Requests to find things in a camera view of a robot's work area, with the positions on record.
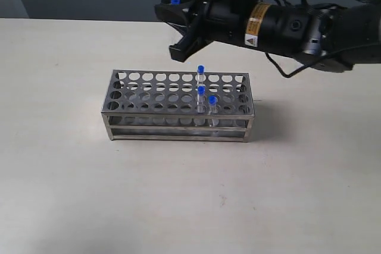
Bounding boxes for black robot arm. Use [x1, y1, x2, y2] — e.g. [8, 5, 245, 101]
[154, 0, 380, 73]

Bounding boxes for stainless steel test tube rack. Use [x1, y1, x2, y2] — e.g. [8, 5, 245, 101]
[101, 70, 255, 142]

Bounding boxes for blue capped tube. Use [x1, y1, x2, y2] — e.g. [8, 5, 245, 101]
[170, 0, 181, 5]
[195, 65, 205, 86]
[195, 85, 205, 126]
[208, 95, 219, 127]

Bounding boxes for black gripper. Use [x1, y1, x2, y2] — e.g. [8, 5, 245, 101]
[154, 0, 258, 62]

